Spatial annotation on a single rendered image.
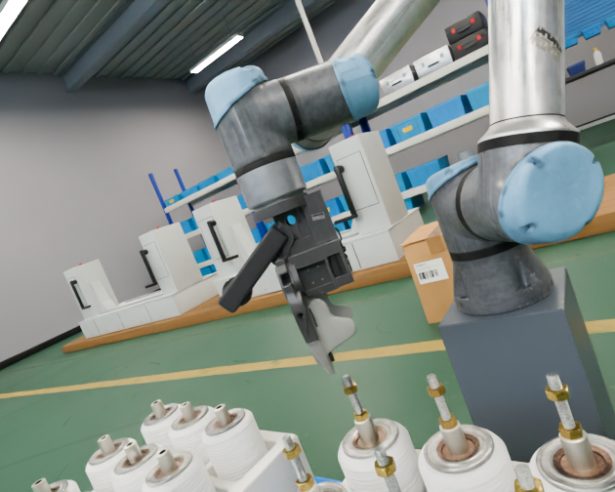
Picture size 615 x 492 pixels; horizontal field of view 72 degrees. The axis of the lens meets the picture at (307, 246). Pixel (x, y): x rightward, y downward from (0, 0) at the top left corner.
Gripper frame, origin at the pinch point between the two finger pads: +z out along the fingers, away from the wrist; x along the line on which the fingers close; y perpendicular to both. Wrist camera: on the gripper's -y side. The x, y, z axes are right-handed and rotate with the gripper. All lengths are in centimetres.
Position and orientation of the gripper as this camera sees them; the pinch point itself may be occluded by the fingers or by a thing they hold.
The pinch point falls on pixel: (323, 358)
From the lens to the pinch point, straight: 54.8
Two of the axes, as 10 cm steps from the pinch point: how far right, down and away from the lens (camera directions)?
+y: 9.3, -3.5, -0.9
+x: 0.5, -1.3, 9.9
